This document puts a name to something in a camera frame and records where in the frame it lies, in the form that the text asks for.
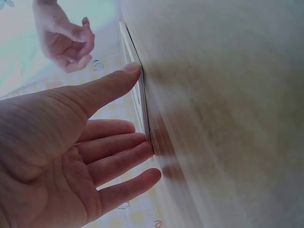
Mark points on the person's right hand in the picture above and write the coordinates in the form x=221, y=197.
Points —
x=57, y=35

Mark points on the person's left hand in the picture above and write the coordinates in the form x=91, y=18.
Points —
x=47, y=154

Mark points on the person's left thumb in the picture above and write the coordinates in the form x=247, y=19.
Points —
x=111, y=83

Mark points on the person's right fingers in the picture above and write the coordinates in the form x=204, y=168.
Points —
x=76, y=47

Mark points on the white board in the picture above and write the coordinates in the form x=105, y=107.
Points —
x=140, y=95

